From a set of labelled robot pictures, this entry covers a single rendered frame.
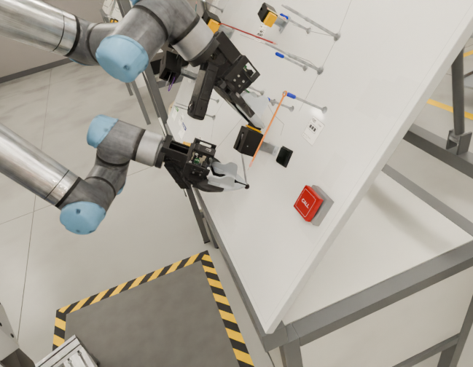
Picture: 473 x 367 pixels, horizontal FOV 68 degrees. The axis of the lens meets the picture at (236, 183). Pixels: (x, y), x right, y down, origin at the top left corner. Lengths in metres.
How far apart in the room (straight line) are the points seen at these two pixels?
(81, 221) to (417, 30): 0.68
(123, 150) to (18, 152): 0.19
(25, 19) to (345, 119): 0.56
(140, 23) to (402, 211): 0.84
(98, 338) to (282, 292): 1.47
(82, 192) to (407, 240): 0.80
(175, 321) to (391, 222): 1.25
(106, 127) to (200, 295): 1.36
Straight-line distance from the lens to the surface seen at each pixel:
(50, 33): 0.70
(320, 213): 0.65
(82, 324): 2.18
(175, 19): 0.68
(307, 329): 0.85
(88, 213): 0.73
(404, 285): 0.94
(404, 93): 0.62
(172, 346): 1.87
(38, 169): 0.75
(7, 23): 0.68
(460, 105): 0.94
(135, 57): 0.62
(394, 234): 1.04
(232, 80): 0.72
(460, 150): 1.00
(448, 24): 0.64
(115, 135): 0.78
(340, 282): 0.92
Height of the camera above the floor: 1.54
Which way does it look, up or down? 36 degrees down
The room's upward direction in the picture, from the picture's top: 13 degrees counter-clockwise
